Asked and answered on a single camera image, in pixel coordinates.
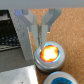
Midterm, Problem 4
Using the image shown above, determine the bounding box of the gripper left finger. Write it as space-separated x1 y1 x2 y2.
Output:
15 8 42 43

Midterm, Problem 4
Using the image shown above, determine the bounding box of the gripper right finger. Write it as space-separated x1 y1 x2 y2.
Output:
40 8 63 43

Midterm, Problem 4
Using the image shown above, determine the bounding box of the red button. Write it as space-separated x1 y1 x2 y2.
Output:
34 40 66 74

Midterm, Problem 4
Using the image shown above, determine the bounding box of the blue button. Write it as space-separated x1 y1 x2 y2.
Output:
43 70 80 84

